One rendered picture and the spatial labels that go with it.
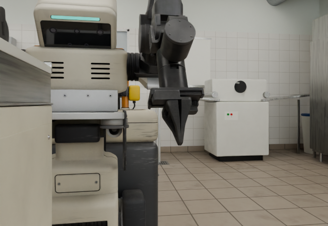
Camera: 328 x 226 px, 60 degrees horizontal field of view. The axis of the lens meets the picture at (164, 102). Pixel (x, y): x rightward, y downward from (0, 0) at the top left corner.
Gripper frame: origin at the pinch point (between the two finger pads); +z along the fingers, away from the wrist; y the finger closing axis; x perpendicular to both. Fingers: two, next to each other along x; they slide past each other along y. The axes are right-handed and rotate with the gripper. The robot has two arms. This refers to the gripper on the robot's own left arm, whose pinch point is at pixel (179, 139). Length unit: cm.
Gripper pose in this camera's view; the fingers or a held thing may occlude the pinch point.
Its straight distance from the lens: 52.1
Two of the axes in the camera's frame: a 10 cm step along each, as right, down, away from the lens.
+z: 0.9, 8.9, -4.5
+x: -1.5, 4.6, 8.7
